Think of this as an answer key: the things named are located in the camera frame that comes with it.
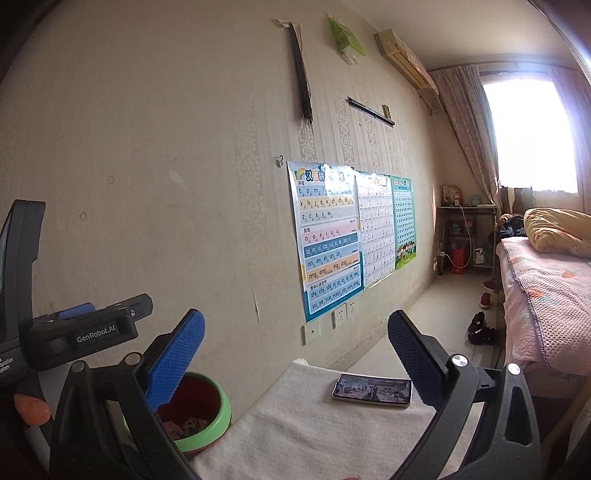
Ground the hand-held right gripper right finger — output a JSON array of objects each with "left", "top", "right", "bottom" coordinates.
[{"left": 387, "top": 310, "right": 543, "bottom": 480}]

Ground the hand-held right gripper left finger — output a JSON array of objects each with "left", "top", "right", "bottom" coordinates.
[{"left": 48, "top": 308, "right": 206, "bottom": 480}]

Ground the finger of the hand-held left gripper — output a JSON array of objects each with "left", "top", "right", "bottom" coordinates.
[
  {"left": 58, "top": 302, "right": 97, "bottom": 320},
  {"left": 104, "top": 293, "right": 154, "bottom": 320}
]

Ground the green bin with red liner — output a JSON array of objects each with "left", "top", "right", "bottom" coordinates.
[{"left": 121, "top": 371, "right": 232, "bottom": 461}]

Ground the person's left hand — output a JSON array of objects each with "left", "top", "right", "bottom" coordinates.
[{"left": 13, "top": 392, "right": 51, "bottom": 428}]

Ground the smartphone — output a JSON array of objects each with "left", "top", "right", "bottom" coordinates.
[{"left": 331, "top": 373, "right": 413, "bottom": 407}]

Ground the pair of black shoes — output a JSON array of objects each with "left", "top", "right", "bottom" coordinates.
[{"left": 467, "top": 311, "right": 498, "bottom": 346}]

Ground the white table cloth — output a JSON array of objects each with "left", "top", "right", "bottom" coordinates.
[{"left": 189, "top": 359, "right": 481, "bottom": 480}]

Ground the bed with pink cover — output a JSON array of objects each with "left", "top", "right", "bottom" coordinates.
[{"left": 494, "top": 235, "right": 591, "bottom": 402}]

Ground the metal shelf table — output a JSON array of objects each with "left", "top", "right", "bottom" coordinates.
[{"left": 436, "top": 204, "right": 498, "bottom": 277}]

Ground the dark clothes pile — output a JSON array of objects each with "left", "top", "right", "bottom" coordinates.
[{"left": 496, "top": 213, "right": 527, "bottom": 238}]

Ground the yellow quilt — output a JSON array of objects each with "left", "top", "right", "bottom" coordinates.
[{"left": 524, "top": 208, "right": 591, "bottom": 259}]

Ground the patterned pink curtain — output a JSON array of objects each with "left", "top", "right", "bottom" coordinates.
[
  {"left": 429, "top": 65, "right": 502, "bottom": 217},
  {"left": 547, "top": 65, "right": 591, "bottom": 208}
]

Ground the bright window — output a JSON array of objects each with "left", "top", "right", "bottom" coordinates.
[{"left": 480, "top": 74, "right": 580, "bottom": 193}]

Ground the green hanging packet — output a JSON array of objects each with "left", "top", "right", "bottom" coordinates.
[{"left": 327, "top": 13, "right": 365, "bottom": 64}]

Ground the white chart wall poster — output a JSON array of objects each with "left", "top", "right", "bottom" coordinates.
[{"left": 355, "top": 170, "right": 397, "bottom": 291}]

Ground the white charging cable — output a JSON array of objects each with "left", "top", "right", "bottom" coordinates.
[{"left": 441, "top": 205, "right": 476, "bottom": 268}]

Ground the green chart wall poster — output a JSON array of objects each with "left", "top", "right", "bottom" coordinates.
[{"left": 390, "top": 176, "right": 417, "bottom": 271}]

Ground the blue letter wall poster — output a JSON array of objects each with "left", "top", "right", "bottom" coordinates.
[{"left": 286, "top": 159, "right": 363, "bottom": 324}]

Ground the black wall rail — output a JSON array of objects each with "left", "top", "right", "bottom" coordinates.
[{"left": 347, "top": 96, "right": 396, "bottom": 127}]

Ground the dark hanging wall strip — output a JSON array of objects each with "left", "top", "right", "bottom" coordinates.
[{"left": 277, "top": 18, "right": 315, "bottom": 124}]

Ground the wall air conditioner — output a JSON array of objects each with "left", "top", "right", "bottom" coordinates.
[{"left": 373, "top": 28, "right": 439, "bottom": 90}]

